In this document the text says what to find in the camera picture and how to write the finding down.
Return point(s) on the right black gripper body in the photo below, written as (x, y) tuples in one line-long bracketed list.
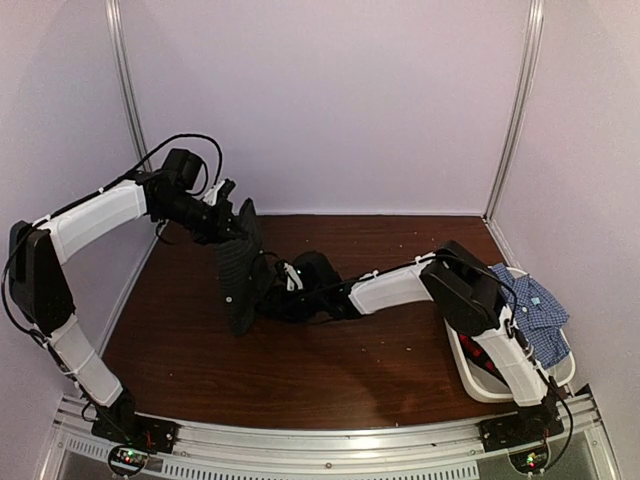
[(299, 307)]

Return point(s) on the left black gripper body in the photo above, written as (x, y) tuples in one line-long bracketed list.
[(207, 227)]

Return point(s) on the black pinstriped long sleeve shirt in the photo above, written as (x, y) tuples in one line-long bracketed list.
[(243, 273)]

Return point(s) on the white plastic bin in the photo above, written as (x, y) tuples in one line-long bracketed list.
[(475, 390)]

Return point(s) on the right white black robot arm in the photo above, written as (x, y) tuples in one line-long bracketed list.
[(472, 299)]

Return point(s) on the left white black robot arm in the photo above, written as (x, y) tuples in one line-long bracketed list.
[(33, 277)]

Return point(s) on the blue checked long sleeve shirt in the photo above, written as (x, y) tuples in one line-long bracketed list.
[(538, 314)]

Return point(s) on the red black plaid shirt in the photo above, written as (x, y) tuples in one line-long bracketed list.
[(478, 356)]

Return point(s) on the left led circuit board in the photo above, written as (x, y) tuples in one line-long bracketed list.
[(127, 461)]

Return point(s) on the led circuit board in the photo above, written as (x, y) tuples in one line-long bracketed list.
[(529, 461), (127, 461)]

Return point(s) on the right led circuit board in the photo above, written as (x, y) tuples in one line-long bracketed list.
[(529, 461)]

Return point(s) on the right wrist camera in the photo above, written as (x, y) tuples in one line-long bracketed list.
[(289, 275)]

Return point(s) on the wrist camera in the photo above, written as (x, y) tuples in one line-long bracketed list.
[(289, 275), (216, 199)]

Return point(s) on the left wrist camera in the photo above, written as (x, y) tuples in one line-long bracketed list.
[(216, 199)]

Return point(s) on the front aluminium rail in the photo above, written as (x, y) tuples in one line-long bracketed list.
[(447, 450)]

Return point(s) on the left aluminium frame post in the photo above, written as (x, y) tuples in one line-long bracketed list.
[(118, 42)]

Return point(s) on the aluminium frame post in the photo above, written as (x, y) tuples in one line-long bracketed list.
[(118, 42), (528, 65)]

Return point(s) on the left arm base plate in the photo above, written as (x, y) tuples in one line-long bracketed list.
[(150, 434)]

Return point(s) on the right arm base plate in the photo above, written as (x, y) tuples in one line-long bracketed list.
[(517, 429)]

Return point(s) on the right aluminium frame post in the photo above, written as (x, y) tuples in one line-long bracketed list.
[(528, 65)]

